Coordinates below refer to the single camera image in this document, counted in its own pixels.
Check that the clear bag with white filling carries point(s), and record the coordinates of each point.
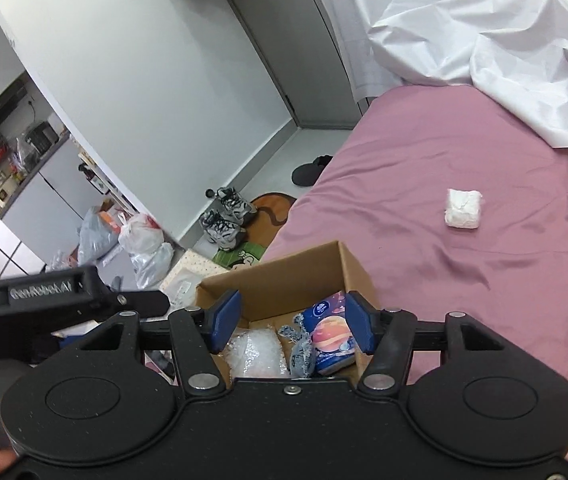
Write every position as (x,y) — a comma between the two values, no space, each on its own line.
(256,355)

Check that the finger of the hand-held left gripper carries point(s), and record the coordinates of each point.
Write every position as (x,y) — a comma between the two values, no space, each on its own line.
(144,302)

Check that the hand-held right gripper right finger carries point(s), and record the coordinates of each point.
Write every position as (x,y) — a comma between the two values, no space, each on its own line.
(361,322)

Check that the white and red plastic bag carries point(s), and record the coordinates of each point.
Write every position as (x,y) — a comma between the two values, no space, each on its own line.
(139,232)

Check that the pink bed sheet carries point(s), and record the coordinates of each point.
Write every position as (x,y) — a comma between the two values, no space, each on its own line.
(464,285)

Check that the white sheet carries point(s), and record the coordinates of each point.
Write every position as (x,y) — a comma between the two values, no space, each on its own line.
(464,25)

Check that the blue tissue packet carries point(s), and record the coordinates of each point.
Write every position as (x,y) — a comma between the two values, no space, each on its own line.
(329,335)

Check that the black slipper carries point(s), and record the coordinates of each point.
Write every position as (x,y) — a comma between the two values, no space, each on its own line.
(311,171)

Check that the dotted beige package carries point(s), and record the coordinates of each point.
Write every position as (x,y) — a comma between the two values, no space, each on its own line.
(189,277)

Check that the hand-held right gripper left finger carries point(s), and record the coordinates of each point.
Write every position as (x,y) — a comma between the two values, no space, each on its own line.
(224,322)

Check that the green printed mat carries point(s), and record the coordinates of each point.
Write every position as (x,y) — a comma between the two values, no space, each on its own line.
(241,256)

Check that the clear plastic bag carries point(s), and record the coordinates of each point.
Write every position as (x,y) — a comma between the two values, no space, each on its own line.
(151,265)

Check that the white folded tissue pack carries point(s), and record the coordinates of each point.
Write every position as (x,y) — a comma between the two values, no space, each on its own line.
(464,208)

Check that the grey plastic bag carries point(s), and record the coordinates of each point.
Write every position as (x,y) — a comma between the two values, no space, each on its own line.
(96,237)

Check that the brown cardboard box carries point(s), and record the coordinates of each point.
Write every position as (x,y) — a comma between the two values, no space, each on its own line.
(284,280)

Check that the grey patterned small pouch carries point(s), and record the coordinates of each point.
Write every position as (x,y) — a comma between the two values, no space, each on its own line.
(301,355)

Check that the grey kitchen cabinet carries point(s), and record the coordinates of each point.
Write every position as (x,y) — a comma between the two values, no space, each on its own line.
(49,205)

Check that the black kitchen appliance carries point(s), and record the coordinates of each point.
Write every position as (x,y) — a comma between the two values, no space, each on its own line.
(40,136)

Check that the brown floor mat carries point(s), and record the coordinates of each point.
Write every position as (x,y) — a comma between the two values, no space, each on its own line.
(274,215)

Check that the grey wardrobe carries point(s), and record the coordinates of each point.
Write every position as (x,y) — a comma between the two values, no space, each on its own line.
(289,45)

